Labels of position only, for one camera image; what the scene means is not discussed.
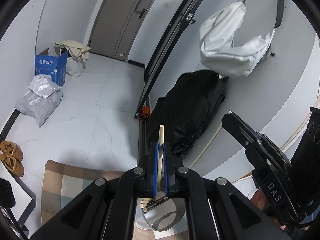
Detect grey door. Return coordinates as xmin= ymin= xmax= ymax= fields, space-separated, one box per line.
xmin=88 ymin=0 xmax=175 ymax=64

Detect white sack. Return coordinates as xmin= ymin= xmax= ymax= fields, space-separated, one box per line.
xmin=65 ymin=55 xmax=84 ymax=78

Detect large grey parcel bag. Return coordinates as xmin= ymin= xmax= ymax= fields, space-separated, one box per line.
xmin=14 ymin=90 xmax=63 ymax=127

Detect white shoulder bag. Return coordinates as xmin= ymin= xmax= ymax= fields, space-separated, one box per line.
xmin=199 ymin=0 xmax=285 ymax=78

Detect person's right hand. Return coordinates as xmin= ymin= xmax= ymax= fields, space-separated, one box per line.
xmin=251 ymin=189 xmax=275 ymax=212

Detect black backpack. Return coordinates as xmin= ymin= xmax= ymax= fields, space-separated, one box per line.
xmin=146 ymin=69 xmax=227 ymax=159

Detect beige cloth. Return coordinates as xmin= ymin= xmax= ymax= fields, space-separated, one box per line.
xmin=54 ymin=40 xmax=91 ymax=60

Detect blue cardboard box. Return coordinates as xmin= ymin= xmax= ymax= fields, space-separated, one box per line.
xmin=35 ymin=49 xmax=68 ymax=85

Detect black fuzzy object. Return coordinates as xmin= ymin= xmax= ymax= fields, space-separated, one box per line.
xmin=0 ymin=178 xmax=16 ymax=208

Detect white cabinet gold trim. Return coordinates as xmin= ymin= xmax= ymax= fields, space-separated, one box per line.
xmin=200 ymin=34 xmax=320 ymax=198

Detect small orange object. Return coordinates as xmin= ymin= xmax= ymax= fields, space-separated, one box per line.
xmin=139 ymin=106 xmax=151 ymax=120

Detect white divided utensil holder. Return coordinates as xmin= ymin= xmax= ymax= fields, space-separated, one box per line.
xmin=136 ymin=172 xmax=186 ymax=232

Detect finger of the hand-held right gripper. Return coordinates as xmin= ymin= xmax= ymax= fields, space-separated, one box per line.
xmin=221 ymin=113 xmax=293 ymax=173

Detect small grey parcel bag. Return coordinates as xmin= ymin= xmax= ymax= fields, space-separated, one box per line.
xmin=27 ymin=74 xmax=62 ymax=99

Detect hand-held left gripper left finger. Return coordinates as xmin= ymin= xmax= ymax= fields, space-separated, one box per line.
xmin=29 ymin=141 xmax=159 ymax=240

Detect black framed glass door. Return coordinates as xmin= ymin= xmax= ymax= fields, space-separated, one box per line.
xmin=134 ymin=0 xmax=215 ymax=119

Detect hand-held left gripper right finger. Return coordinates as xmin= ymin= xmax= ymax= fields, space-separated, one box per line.
xmin=163 ymin=143 xmax=292 ymax=240

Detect checkered tablecloth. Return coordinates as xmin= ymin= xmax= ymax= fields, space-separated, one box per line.
xmin=41 ymin=159 xmax=187 ymax=240

